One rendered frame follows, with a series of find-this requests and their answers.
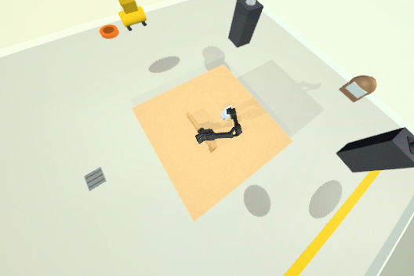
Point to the light wooden board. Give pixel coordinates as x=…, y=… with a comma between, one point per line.
x=196, y=126

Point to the wooden post with slot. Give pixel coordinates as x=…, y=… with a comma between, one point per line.
x=212, y=147

